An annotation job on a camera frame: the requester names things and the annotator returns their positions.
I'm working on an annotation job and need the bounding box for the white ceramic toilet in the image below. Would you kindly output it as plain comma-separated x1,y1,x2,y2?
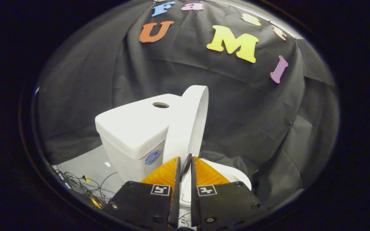
100,134,252,226

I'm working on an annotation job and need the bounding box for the black backdrop cloth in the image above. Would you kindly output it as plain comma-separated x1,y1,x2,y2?
37,0,339,210

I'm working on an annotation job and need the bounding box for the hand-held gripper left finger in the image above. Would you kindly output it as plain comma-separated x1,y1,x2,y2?
103,157,181,230

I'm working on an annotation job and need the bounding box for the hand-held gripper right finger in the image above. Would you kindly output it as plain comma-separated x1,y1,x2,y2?
190,155,268,230

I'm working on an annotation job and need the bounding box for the white toilet lid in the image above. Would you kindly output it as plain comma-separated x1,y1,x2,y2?
162,85,210,175

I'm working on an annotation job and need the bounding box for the white toilet tank cover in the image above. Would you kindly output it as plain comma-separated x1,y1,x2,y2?
95,93,183,160

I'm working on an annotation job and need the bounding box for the tangle of black cables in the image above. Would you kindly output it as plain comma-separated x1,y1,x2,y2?
52,164,119,209

